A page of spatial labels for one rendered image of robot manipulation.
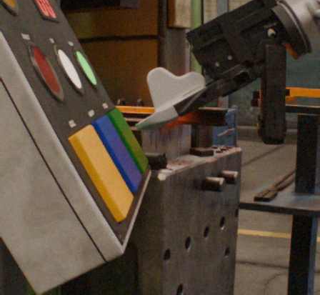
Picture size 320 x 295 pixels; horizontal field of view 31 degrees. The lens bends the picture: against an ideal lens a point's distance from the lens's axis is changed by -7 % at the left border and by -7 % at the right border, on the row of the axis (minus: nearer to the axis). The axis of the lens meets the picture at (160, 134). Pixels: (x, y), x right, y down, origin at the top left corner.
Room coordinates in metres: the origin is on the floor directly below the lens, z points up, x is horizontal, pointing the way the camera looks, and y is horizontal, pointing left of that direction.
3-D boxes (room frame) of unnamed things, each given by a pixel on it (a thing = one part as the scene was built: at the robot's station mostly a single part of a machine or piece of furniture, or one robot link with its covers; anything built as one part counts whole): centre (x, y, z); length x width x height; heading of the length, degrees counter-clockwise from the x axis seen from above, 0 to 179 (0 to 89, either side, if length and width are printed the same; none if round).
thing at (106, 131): (0.58, 0.05, 1.01); 0.07 x 0.05 x 0.07; 177
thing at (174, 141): (1.22, 0.17, 0.96); 0.42 x 0.20 x 0.09; 62
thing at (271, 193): (1.69, -0.38, 0.77); 0.60 x 0.04 x 0.01; 154
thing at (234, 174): (1.18, -0.14, 0.87); 0.04 x 0.03 x 0.03; 62
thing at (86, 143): (0.48, 0.05, 1.01); 0.07 x 0.05 x 0.07; 177
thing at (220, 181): (1.12, -0.10, 0.87); 0.04 x 0.03 x 0.03; 62
